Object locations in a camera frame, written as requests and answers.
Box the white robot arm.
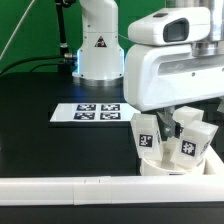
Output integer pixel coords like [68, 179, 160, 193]
[73, 0, 224, 117]

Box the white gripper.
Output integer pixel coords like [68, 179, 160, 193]
[124, 44, 224, 138]

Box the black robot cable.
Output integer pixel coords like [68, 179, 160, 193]
[0, 52, 78, 77]

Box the thin grey rod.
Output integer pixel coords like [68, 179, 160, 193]
[0, 0, 36, 61]

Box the white L-shaped fence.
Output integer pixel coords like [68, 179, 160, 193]
[0, 149, 224, 206]

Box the white round stool seat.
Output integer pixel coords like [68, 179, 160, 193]
[140, 159, 205, 176]

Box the black vertical pole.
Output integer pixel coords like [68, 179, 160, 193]
[54, 0, 71, 75]

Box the white marker sheet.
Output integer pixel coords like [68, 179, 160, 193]
[50, 103, 138, 122]

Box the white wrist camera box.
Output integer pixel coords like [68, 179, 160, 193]
[128, 7, 210, 46]

